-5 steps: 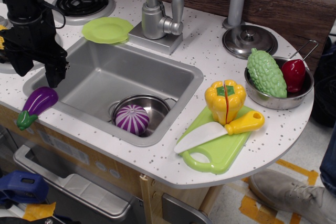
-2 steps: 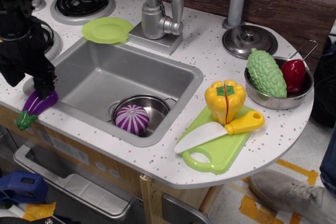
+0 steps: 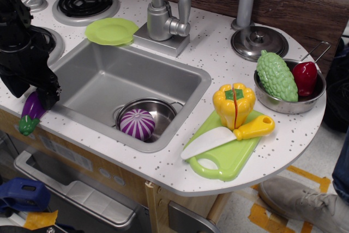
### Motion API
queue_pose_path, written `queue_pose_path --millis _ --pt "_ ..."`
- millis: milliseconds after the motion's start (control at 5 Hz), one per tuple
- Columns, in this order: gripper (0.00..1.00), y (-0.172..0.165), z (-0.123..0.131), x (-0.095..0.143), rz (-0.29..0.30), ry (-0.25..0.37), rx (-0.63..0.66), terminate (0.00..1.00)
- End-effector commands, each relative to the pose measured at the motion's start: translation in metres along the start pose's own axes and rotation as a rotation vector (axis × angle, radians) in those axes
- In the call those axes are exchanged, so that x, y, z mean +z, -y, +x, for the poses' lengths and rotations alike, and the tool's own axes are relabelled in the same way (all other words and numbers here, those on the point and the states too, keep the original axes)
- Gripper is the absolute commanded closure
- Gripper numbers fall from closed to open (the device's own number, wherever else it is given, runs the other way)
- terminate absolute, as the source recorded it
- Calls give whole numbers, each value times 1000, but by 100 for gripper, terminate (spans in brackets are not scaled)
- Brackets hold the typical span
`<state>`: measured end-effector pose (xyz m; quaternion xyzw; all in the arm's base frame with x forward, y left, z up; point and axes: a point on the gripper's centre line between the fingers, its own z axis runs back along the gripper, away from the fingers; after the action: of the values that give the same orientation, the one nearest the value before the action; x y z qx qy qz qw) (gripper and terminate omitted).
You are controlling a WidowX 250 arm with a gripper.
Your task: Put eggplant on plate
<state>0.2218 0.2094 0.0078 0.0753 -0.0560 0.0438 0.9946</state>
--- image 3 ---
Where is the rear black coil burner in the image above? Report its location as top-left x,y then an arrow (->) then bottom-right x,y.
52,0 -> 120,27

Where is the grey suede shoe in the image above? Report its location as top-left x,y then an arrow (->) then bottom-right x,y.
258,176 -> 348,232

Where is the purple white striped toy onion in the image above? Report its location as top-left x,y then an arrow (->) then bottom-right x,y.
119,109 -> 155,141

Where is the silver toy faucet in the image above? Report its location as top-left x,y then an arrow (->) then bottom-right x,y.
133,0 -> 191,57

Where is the front black coil burner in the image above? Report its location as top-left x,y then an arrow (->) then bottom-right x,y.
44,27 -> 65,67

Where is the silver oven door handle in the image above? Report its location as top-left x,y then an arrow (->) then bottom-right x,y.
14,151 -> 151,232

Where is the steel pot lid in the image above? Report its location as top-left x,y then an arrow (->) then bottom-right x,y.
231,26 -> 288,62

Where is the light green toy plate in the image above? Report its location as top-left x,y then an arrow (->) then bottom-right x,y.
85,17 -> 139,46

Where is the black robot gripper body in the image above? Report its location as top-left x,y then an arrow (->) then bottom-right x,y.
0,24 -> 59,99

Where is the green toy bitter gourd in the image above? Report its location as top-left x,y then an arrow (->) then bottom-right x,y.
256,50 -> 298,102

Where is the grey toy sink basin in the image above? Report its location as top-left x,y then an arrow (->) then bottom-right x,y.
52,40 -> 211,152

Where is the red toy pepper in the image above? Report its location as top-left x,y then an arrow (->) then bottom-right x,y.
292,62 -> 317,97

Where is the yellow handled toy knife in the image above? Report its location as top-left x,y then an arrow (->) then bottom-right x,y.
180,115 -> 275,160

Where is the grey support pole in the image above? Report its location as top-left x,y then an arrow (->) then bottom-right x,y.
231,0 -> 254,31

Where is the yellow toy bell pepper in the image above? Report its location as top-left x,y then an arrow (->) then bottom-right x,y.
213,83 -> 256,130

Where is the purple toy eggplant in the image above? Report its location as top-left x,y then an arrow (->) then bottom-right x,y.
19,91 -> 47,136

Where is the black coil burner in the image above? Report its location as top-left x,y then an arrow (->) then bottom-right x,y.
52,0 -> 120,27
44,27 -> 65,67

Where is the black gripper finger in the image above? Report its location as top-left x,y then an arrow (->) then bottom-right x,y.
36,84 -> 62,110

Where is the blue clamp handle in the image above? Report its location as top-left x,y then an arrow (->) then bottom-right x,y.
1,177 -> 51,212

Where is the small steel pot in sink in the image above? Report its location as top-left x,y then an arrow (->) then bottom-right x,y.
114,98 -> 184,143

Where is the steel pan with wire handle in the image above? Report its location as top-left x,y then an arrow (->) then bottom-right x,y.
254,53 -> 326,114

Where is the green toy cutting board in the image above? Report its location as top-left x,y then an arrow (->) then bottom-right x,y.
183,110 -> 262,182

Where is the blue jeans leg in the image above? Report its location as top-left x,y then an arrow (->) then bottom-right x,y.
332,130 -> 348,204

